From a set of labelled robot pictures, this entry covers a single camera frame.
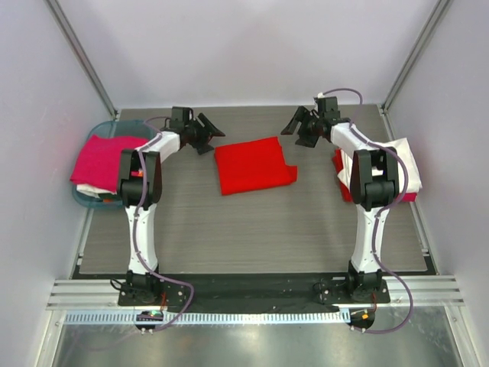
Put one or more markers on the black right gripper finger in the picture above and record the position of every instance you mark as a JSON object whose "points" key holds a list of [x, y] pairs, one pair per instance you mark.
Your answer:
{"points": [[307, 141], [297, 118]]}

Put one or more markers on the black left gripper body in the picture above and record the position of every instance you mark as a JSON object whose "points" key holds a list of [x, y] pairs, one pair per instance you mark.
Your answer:
{"points": [[202, 133]]}

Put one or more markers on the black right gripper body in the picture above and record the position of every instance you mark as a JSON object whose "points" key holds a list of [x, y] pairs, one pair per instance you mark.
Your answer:
{"points": [[306, 128]]}

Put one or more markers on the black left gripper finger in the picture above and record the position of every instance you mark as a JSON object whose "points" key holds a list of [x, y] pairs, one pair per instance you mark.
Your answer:
{"points": [[209, 127], [202, 147]]}

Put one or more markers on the red t-shirt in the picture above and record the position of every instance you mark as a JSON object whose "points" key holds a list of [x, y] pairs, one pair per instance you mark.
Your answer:
{"points": [[253, 165], [338, 163]]}

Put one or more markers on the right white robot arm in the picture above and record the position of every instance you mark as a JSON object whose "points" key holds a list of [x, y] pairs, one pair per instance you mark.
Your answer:
{"points": [[374, 188]]}

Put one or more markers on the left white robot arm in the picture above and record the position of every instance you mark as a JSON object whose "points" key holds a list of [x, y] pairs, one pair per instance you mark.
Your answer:
{"points": [[140, 187]]}

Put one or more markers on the folded red t-shirt in stack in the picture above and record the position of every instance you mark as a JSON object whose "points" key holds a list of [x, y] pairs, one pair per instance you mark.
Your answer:
{"points": [[338, 163]]}

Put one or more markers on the folded magenta t-shirt in stack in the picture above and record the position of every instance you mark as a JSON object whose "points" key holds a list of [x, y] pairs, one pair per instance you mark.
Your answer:
{"points": [[409, 197]]}

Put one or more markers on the teal plastic laundry basket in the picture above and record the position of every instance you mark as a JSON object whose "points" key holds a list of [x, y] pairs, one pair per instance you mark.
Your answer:
{"points": [[111, 129]]}

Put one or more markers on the folded pink t-shirt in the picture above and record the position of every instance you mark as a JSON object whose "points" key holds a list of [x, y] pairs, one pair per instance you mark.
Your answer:
{"points": [[98, 161]]}

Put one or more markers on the folded white t-shirt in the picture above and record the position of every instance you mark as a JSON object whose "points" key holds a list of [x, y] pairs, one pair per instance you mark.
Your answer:
{"points": [[404, 152]]}

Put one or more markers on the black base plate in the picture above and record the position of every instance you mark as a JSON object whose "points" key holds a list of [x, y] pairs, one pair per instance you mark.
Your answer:
{"points": [[249, 293]]}

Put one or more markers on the left aluminium frame post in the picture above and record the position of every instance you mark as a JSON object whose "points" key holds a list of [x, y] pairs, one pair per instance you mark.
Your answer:
{"points": [[78, 50]]}

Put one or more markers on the aluminium frame post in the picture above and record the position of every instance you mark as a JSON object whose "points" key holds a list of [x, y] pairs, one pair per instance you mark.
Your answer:
{"points": [[422, 41], [78, 50]]}

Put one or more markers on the right aluminium frame post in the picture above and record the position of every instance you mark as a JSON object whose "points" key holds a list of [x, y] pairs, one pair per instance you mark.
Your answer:
{"points": [[422, 41]]}

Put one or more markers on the slotted cable duct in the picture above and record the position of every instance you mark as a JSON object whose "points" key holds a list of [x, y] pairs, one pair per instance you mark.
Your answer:
{"points": [[152, 317]]}

